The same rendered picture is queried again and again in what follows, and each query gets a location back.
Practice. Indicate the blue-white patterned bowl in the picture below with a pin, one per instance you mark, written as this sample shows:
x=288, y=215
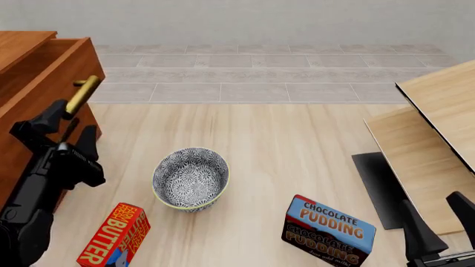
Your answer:
x=191, y=178

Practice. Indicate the chocolate pudding box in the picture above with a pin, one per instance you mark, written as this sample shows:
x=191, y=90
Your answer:
x=330, y=231

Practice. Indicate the red butter box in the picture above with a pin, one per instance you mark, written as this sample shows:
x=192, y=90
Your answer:
x=111, y=236

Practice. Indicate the wooden cabinet drawer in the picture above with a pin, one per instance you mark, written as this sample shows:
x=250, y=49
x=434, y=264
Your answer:
x=48, y=83

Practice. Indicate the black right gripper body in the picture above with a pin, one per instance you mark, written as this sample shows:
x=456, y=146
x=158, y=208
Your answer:
x=445, y=260

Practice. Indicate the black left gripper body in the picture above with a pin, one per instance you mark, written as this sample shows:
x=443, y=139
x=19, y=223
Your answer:
x=83, y=169

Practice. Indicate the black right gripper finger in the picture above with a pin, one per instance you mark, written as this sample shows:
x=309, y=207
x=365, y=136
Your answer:
x=421, y=233
x=464, y=208

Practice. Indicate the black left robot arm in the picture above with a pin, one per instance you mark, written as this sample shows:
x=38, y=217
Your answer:
x=26, y=211

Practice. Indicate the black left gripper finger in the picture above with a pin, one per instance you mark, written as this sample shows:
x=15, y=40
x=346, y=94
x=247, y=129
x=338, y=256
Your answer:
x=44, y=118
x=88, y=142

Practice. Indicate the wooden cabinet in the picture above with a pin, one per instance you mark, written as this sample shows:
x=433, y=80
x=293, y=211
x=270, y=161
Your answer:
x=15, y=47

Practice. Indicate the pale wood panel furniture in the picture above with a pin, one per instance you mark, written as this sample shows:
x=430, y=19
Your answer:
x=423, y=144

